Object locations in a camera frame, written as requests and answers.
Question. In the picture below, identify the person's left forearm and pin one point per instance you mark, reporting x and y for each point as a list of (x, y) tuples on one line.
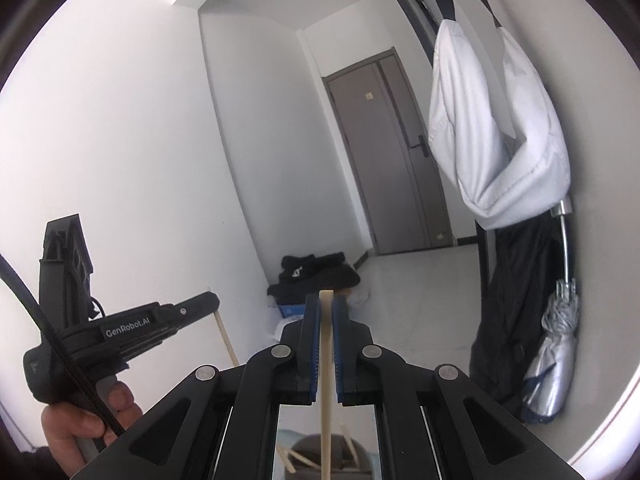
[(25, 467)]

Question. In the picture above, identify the grey utensil holder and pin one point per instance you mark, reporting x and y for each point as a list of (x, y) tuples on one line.
[(310, 447)]

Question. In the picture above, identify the grey door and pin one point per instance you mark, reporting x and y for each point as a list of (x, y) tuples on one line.
[(390, 160)]

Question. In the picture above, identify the black cloth pile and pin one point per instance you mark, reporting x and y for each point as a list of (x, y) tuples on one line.
[(315, 277)]

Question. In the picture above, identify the black jacket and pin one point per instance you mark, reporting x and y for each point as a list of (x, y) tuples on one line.
[(515, 320)]

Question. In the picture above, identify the blue box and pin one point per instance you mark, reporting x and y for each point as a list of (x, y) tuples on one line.
[(292, 310)]

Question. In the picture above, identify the person's left hand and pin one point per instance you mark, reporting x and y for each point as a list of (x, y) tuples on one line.
[(70, 425)]

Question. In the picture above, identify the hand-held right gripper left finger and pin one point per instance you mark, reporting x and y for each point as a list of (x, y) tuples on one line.
[(313, 345)]

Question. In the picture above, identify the silver folded umbrella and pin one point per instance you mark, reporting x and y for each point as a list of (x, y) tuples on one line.
[(552, 360)]

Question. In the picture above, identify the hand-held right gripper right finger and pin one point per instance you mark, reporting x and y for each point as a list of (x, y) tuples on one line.
[(341, 345)]

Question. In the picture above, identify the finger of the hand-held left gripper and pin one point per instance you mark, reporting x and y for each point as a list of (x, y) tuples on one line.
[(192, 307)]

